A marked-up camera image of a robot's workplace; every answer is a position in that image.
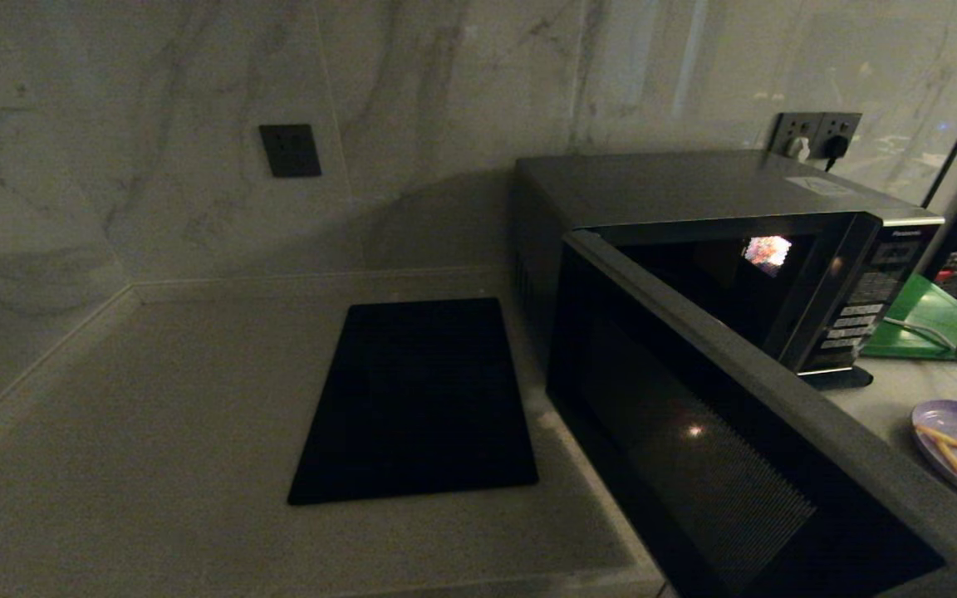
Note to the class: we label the white power plug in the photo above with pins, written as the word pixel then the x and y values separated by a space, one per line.
pixel 798 149

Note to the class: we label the orange french fry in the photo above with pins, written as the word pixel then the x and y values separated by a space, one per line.
pixel 953 459
pixel 938 435

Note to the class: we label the black glass microwave door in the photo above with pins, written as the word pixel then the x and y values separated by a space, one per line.
pixel 694 465

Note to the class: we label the black induction cooktop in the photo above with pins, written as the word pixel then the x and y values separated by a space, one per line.
pixel 420 399

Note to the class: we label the dark wall socket with plug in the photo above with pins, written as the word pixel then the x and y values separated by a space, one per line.
pixel 791 124
pixel 846 124

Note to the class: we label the black power plug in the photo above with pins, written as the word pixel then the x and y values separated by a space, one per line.
pixel 836 148

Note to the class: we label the dark single wall socket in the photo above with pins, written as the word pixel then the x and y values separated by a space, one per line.
pixel 291 150

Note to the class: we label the green cutting board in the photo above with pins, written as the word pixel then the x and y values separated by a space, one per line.
pixel 923 311

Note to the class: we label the black stand under microwave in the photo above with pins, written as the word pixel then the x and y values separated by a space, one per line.
pixel 844 378

